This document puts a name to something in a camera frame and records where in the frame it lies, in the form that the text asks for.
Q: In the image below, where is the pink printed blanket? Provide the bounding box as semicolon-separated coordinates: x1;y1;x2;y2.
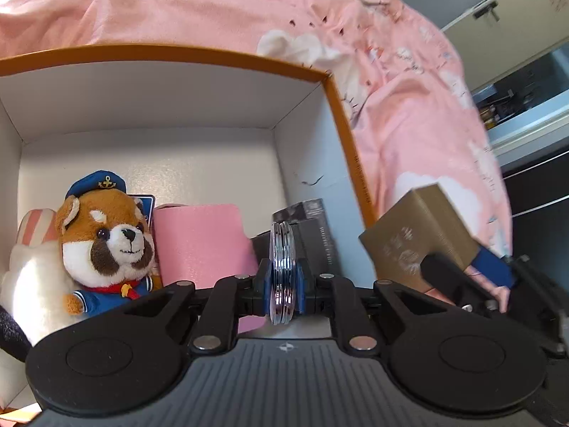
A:
0;0;512;312

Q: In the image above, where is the shelf with items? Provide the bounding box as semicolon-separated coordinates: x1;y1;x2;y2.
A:
471;47;569;174

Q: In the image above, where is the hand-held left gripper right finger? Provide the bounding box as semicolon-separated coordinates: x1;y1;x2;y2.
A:
294;260;450;351

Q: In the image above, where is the pink zipper pouch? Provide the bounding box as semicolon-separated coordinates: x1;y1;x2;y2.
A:
151;204;267;335

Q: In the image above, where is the dark cabinet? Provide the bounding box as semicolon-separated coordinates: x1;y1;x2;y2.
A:
502;151;569;259

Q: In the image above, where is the black door handle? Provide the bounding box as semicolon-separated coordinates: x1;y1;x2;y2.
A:
473;2;499;21

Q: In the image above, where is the red panda sailor plush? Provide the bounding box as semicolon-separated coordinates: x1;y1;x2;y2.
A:
55;170;163;317

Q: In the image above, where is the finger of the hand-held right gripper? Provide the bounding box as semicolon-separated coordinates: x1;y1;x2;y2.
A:
472;247;569;348
420;253;561;359

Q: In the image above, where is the beige door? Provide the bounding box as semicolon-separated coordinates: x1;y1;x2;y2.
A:
441;0;569;94

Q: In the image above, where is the black box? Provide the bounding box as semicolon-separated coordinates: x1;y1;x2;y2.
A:
251;198;341;277

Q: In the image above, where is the orange cardboard box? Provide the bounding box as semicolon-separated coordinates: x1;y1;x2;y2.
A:
0;44;378;423

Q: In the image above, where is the black fluffy pompom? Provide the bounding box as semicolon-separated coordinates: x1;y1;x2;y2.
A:
0;305;34;362

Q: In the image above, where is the gold box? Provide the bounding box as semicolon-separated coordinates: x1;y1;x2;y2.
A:
359;183;479;292

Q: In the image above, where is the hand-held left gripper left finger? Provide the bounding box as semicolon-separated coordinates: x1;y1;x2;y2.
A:
111;259;273;351

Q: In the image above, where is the white plush with striped ears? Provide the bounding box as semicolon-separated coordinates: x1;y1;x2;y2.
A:
0;207;85;362

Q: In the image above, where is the round silver glitter compact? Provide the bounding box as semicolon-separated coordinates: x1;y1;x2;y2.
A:
268;221;297;325

